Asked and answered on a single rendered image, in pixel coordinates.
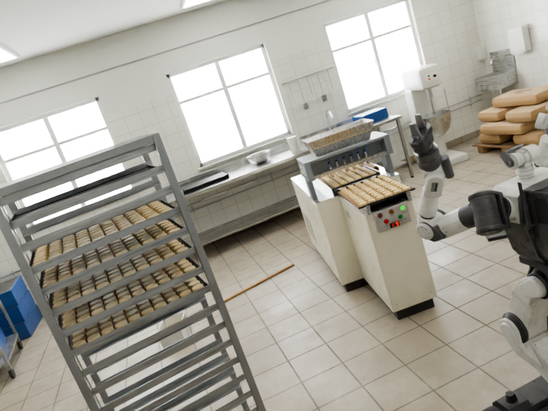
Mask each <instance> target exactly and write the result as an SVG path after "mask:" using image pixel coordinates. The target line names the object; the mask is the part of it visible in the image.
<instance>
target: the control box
mask: <svg viewBox="0 0 548 411"><path fill-rule="evenodd" d="M401 206H404V210H401V209H400V207H401ZM389 210H394V213H393V214H390V213H389ZM379 214H382V217H381V218H379V217H378V215H379ZM399 214H402V215H403V218H402V219H399V218H398V215H399ZM372 215H373V220H374V222H375V226H376V229H377V232H383V231H386V230H388V229H390V228H392V227H393V226H391V225H394V227H397V225H398V224H399V225H398V226H400V225H401V224H404V223H408V222H410V221H412V219H411V216H410V213H409V208H408V204H407V202H406V201H403V202H401V203H399V204H396V205H392V206H389V207H387V208H385V209H382V210H379V211H376V212H373V213H372ZM385 219H388V220H389V223H384V220H385ZM397 222H398V223H397ZM392 223H393V224H392ZM396 224H397V225H396Z"/></svg>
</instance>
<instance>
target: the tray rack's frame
mask: <svg viewBox="0 0 548 411"><path fill-rule="evenodd" d="M152 135H153V134H150V135H141V136H139V137H136V138H133V139H129V140H127V141H124V142H121V143H119V144H114V145H113V146H110V147H107V148H103V149H100V150H98V151H96V152H92V153H89V154H86V155H84V156H81V157H78V158H75V159H72V160H70V161H66V162H63V163H61V164H59V165H56V166H52V167H49V168H46V169H44V170H40V171H38V172H35V173H32V174H30V175H26V176H24V177H21V178H18V179H14V180H12V181H9V182H7V183H3V184H0V197H4V196H6V195H9V194H12V193H14V192H18V191H20V190H23V189H26V188H29V187H32V186H34V185H37V184H39V183H43V182H46V181H48V180H50V179H54V178H57V177H60V176H61V175H66V174H68V173H71V172H73V171H75V170H80V169H82V168H84V167H87V166H91V165H94V164H95V163H98V162H101V161H105V160H107V159H109V158H112V157H116V156H118V155H121V154H123V153H126V152H129V151H132V150H135V149H137V148H141V147H143V146H146V145H149V144H152V143H154V141H153V138H152ZM8 206H9V208H10V210H11V211H14V210H18V209H19V207H18V205H17V204H16V202H13V203H11V204H9V205H8ZM0 229H1V231H2V234H3V235H4V237H5V239H6V241H7V244H8V245H9V248H10V250H11V252H12V254H13V256H14V258H15V260H16V262H17V264H18V266H19V268H20V270H21V272H22V274H23V276H24V278H25V280H26V282H27V284H28V286H29V288H30V290H31V292H32V294H33V296H34V298H35V300H36V302H37V304H38V306H39V308H40V310H41V312H42V314H43V316H44V318H45V320H46V323H47V325H48V327H49V329H50V331H51V333H52V335H53V337H54V339H55V341H56V343H57V345H58V347H59V349H60V351H61V353H62V355H63V357H64V359H65V361H66V363H67V365H68V367H69V369H70V371H71V373H72V375H73V377H74V379H75V381H76V383H77V385H78V387H79V389H80V391H81V393H82V396H83V398H84V400H85V402H86V404H87V406H88V408H89V410H90V411H100V409H99V407H101V404H100V402H99V400H98V398H97V396H96V395H95V397H94V396H93V394H92V392H91V389H90V388H92V386H91V384H90V382H89V380H88V378H87V376H85V377H86V379H85V378H84V376H83V374H82V371H81V369H83V367H82V365H81V363H80V361H79V359H78V358H77V356H76V359H77V360H76V359H75V357H74V355H73V353H72V351H71V349H70V347H69V345H68V343H67V341H66V339H67V340H68V341H69V338H68V336H67V337H66V338H65V336H64V334H63V332H62V330H61V328H60V326H59V324H58V322H57V320H56V318H55V316H54V314H53V312H52V310H51V308H50V305H49V303H48V302H49V298H48V296H47V295H46V297H45V295H44V293H43V292H42V289H41V287H40V285H39V284H38V281H37V279H36V277H35V275H34V274H33V270H32V268H31V267H30V265H29V262H30V259H29V256H28V254H27V252H25V254H26V256H27V258H26V257H25V255H24V252H23V250H22V249H21V247H20V244H21V245H22V242H21V240H20V238H19V236H18V234H17V232H16V230H15V229H14V232H15V233H14V232H13V230H12V228H11V225H10V224H9V222H8V220H7V217H6V215H5V214H4V212H3V210H2V207H1V206H0ZM15 235H16V236H17V238H18V240H19V242H20V244H19V242H18V241H17V239H16V236H15ZM27 259H28V260H27ZM28 261H29V262H28ZM46 298H47V300H48V302H47V300H46ZM83 361H84V363H85V365H86V367H88V366H90V365H92V364H93V362H92V360H91V358H90V357H87V358H86V359H84V360H83ZM77 362H78V363H77ZM78 364H79V365H80V367H81V369H80V367H79V365H78ZM91 378H92V380H93V382H94V384H96V383H97V382H100V381H101V379H100V377H99V375H98V373H95V374H93V375H91ZM86 380H87V381H88V383H89V385H90V387H89V386H88V384H87V382H86ZM99 394H100V397H101V399H104V398H106V397H108V393H107V392H106V390H104V391H101V392H100V393H99ZM95 399H96V400H97V402H98V404H99V405H98V404H97V402H96V400H95Z"/></svg>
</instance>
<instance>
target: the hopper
mask: <svg viewBox="0 0 548 411"><path fill-rule="evenodd" d="M372 128H373V120H369V119H360V120H358V121H355V122H351V123H348V124H346V125H344V126H340V127H337V128H334V129H332V130H327V131H326V132H323V133H320V134H318V135H313V136H311V137H308V138H306V139H302V140H301V141H302V142H303V143H304V145H305V146H306V147H307V148H308V150H309V151H310V152H311V153H312V155H314V156H316V157H318V156H321V155H324V154H326V153H329V152H332V151H335V150H338V149H340V148H345V147H347V146H349V145H352V144H356V143H359V142H361V141H364V140H366V139H370V136H371V132H372Z"/></svg>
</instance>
